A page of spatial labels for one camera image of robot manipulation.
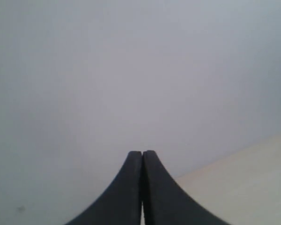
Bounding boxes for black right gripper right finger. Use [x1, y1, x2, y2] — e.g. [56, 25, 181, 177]
[142, 150, 227, 225]

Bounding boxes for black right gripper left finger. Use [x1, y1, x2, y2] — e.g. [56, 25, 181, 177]
[68, 151, 142, 225]

